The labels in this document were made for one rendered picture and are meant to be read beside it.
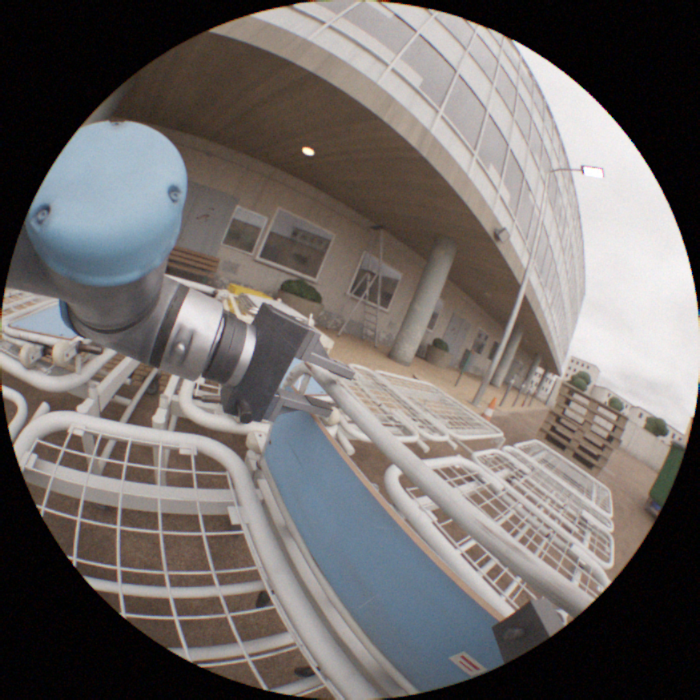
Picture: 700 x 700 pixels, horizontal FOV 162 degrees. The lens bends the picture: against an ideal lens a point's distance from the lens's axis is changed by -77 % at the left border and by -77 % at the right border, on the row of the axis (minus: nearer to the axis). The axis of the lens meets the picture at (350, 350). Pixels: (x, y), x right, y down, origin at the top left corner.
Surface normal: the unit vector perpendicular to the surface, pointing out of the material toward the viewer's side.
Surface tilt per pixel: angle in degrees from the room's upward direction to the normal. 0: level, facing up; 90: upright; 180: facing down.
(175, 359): 90
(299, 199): 90
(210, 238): 90
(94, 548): 0
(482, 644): 90
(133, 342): 108
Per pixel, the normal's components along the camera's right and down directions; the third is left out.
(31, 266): 0.37, 0.77
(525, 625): -0.86, -0.51
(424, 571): -0.77, -0.19
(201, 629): 0.37, -0.91
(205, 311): 0.72, -0.45
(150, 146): 0.77, -0.18
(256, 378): 0.52, 0.36
